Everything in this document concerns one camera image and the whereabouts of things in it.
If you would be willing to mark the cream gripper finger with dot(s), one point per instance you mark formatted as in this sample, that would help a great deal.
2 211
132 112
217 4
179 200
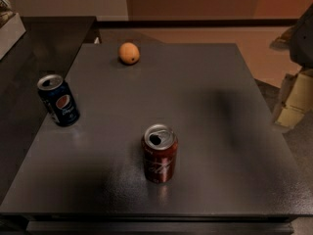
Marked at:
295 99

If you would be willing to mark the red coke can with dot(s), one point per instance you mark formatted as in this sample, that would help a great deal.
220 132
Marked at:
160 145

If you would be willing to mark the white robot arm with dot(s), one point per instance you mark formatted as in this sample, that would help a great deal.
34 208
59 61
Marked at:
299 40

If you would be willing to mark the blue pepsi can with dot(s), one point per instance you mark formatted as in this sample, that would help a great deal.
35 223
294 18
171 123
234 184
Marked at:
56 96

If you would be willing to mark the orange fruit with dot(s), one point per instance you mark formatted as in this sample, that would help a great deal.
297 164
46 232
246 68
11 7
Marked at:
128 53

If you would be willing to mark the dark side counter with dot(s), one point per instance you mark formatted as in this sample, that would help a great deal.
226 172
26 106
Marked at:
49 45

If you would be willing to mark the white box on counter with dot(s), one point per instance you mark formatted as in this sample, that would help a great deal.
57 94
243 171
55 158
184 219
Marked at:
11 27

